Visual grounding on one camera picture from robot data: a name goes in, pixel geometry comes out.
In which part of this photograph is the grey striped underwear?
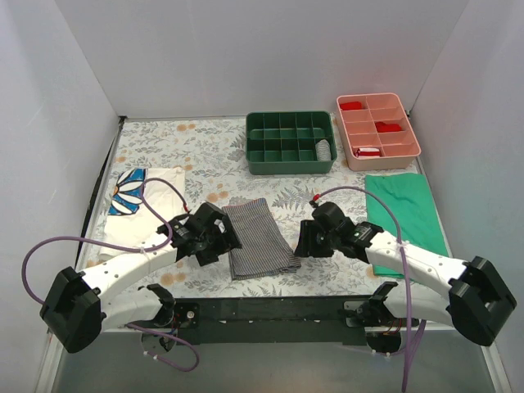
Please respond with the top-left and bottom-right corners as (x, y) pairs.
(224, 198), (301, 280)
(315, 139), (332, 162)

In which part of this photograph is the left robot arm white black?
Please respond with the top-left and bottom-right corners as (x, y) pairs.
(40, 202), (242, 353)

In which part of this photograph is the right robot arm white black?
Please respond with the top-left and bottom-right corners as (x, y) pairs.
(294, 202), (517, 346)

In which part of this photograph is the rolled grey striped underwear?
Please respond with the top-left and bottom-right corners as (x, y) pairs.
(315, 139), (332, 162)

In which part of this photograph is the white cloth with blue flower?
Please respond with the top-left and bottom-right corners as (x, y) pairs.
(103, 167), (185, 249)

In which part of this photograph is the red white rolled cloth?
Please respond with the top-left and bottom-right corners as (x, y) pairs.
(355, 147), (382, 158)

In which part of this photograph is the green folded cloth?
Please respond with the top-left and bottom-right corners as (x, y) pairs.
(364, 174), (449, 256)

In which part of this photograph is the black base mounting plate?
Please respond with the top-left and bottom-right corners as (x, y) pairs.
(129, 296), (422, 347)

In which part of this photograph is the dark green divided organizer tray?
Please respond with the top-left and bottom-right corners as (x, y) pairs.
(245, 111), (337, 175)

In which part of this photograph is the pink divided organizer tray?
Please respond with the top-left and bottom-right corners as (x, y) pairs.
(336, 93), (422, 171)

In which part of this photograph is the red rolled cloth middle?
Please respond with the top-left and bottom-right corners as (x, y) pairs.
(374, 121), (404, 133)

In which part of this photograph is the red rolled cloth top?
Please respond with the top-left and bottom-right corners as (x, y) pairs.
(339, 101), (364, 111)

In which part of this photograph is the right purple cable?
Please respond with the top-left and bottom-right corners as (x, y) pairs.
(309, 186), (429, 393)

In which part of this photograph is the purple cable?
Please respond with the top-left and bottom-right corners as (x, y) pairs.
(309, 186), (429, 393)
(20, 178), (201, 373)

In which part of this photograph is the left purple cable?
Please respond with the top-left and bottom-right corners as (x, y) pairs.
(20, 178), (201, 373)

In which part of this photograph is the aluminium frame rail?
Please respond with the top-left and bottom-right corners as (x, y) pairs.
(36, 325), (510, 392)

